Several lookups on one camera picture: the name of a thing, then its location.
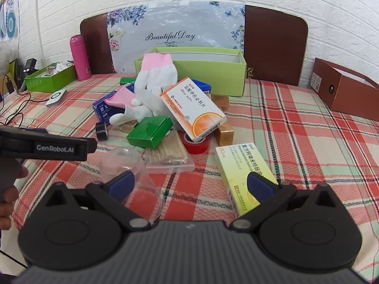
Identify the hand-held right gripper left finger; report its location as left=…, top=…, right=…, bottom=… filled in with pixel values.
left=38, top=170, right=152, bottom=233

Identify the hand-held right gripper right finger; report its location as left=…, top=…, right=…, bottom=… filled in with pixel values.
left=232, top=172, right=345, bottom=234

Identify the clear plastic cup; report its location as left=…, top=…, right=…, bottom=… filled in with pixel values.
left=99, top=148, right=165, bottom=223

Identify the white glove pink cuff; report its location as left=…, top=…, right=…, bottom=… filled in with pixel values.
left=134, top=53, right=179, bottom=116
left=105, top=87, right=155, bottom=126

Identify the gold box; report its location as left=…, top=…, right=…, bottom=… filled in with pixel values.
left=118, top=121, right=138, bottom=134
left=210, top=94, right=230, bottom=109
left=213, top=123, right=235, bottom=147

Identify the large light green box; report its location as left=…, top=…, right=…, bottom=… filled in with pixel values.
left=134, top=47, right=247, bottom=98

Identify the person's left hand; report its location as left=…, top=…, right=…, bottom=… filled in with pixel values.
left=0, top=166, right=29, bottom=232

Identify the yellow green medicine box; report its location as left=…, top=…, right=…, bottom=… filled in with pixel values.
left=215, top=143, right=279, bottom=217

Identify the black tape roll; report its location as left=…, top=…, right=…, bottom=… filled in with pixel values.
left=95, top=121, right=110, bottom=142

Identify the white handheld device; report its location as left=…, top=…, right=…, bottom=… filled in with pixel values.
left=45, top=88, right=67, bottom=108

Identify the clear toothpick box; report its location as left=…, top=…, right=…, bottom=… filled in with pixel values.
left=144, top=130, right=195, bottom=173

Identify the dark blue medicine box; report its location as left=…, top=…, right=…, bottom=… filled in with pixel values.
left=92, top=84, right=136, bottom=122

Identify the plaid blanket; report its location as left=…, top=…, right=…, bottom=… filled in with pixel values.
left=0, top=72, right=379, bottom=283

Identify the small green open box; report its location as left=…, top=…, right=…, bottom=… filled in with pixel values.
left=24, top=62, right=78, bottom=93

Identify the red tape roll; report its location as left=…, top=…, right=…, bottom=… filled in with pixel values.
left=181, top=133, right=210, bottom=155

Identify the black device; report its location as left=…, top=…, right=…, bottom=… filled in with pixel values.
left=15, top=58, right=38, bottom=91

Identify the pink thermos bottle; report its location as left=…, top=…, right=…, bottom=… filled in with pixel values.
left=70, top=34, right=91, bottom=81

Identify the orange white medicine box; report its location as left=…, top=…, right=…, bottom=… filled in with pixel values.
left=159, top=77, right=227, bottom=143

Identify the brown cardboard box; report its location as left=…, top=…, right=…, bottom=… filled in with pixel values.
left=309, top=58, right=379, bottom=119

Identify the floral printed pillow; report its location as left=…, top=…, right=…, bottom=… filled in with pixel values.
left=107, top=1, right=246, bottom=74

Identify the black cable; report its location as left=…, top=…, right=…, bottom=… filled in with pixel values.
left=0, top=90, right=34, bottom=125

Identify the wall poster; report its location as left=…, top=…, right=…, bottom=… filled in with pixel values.
left=0, top=0, right=19, bottom=42

